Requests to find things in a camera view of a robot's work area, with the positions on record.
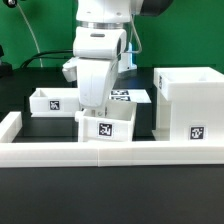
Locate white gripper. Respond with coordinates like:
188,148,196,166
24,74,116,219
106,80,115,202
62,57,118,109

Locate white front drawer tray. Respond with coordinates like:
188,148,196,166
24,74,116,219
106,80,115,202
75,100,137,142

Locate white drawer tray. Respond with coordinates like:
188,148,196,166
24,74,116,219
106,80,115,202
29,88,81,117
75,100,137,142

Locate white drawer cabinet box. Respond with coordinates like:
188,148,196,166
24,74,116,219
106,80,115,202
153,67,224,141

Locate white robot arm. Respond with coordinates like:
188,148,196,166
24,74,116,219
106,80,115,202
63,0,173,110

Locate white rear drawer tray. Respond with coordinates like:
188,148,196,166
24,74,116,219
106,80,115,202
29,88,81,117

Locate white sheet with markers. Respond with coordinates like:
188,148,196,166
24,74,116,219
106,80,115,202
109,89,151,103

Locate black raised platform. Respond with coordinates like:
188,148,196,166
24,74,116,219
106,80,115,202
14,104,155,143

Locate black device at left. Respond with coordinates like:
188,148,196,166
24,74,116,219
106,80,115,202
0,45,13,77

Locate black cable with connector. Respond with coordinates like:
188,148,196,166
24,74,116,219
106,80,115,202
19,49,75,69

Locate thin white cable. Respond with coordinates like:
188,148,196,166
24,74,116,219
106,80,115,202
16,2,44,68

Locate white U-shaped boundary frame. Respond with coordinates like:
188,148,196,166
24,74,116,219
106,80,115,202
0,112,224,168

